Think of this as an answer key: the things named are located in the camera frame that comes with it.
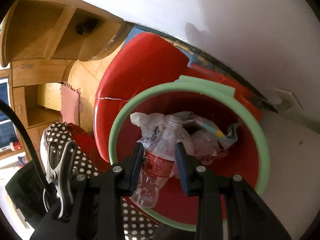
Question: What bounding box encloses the clear plastic bottle red label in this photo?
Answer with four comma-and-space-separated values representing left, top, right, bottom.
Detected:
131, 115, 182, 208

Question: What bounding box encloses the green rimmed red trash bucket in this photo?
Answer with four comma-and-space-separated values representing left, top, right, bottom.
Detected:
108, 75, 271, 232

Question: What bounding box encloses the crumpled trash in bucket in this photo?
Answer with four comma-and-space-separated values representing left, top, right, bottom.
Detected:
130, 112, 238, 165

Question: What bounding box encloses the polka dot brown cloth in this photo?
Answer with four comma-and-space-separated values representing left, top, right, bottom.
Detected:
40, 122, 158, 239

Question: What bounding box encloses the metal clip on right gripper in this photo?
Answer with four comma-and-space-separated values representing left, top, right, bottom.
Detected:
43, 140, 76, 220

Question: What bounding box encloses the pink foam floor mat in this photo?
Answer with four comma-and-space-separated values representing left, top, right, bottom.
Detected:
60, 82, 83, 126

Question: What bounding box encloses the red plastic basin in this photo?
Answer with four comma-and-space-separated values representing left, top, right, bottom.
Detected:
94, 31, 262, 161

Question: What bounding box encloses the wooden desk with shelves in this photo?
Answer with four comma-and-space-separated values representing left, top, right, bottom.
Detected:
1, 0, 125, 150

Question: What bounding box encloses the dark window with wooden frame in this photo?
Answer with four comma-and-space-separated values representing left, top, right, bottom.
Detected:
0, 77, 20, 156

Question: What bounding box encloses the black cable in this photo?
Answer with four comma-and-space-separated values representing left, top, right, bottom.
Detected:
0, 99, 56, 198

